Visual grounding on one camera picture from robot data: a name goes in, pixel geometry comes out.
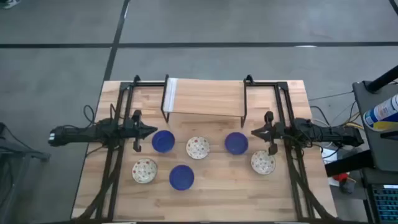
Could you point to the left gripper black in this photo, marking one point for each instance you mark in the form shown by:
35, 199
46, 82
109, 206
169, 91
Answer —
134, 131

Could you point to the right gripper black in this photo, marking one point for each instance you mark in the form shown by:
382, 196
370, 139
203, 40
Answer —
275, 131

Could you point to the blue mini bowl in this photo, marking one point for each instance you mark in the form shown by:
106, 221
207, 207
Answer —
236, 143
181, 177
163, 141

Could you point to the white red-dotted mini bowl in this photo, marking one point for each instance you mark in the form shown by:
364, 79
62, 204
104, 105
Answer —
144, 170
262, 164
197, 147

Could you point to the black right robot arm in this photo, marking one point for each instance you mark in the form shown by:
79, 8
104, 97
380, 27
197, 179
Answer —
326, 133

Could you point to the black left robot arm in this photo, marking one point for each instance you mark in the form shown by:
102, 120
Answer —
81, 133

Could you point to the wooden shelf rack black legs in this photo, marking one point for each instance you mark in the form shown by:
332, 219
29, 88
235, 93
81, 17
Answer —
205, 96

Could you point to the white paper sheet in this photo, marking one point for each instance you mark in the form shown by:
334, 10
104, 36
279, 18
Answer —
329, 155

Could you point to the small red object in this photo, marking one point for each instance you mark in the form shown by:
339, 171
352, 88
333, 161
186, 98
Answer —
341, 177

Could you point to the black flat beam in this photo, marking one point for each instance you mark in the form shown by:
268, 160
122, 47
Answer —
348, 163

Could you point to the small grey object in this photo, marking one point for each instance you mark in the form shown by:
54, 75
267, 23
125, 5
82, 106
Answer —
347, 186

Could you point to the dark grey side cart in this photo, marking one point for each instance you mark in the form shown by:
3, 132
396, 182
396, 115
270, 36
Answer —
377, 146

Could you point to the white blue yellow spray can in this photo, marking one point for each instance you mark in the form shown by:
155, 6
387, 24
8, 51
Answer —
382, 113

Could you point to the dark grey metal stand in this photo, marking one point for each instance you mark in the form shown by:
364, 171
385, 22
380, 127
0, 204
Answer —
18, 154

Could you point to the black pole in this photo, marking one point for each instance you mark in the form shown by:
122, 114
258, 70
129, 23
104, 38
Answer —
384, 79

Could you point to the keyboard with blue keys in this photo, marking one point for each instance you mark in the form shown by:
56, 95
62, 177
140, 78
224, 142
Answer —
385, 203

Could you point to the person's shoe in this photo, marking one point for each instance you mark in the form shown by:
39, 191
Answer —
9, 3

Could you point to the black metal rig frame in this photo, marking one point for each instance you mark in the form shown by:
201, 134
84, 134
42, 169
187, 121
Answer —
146, 84

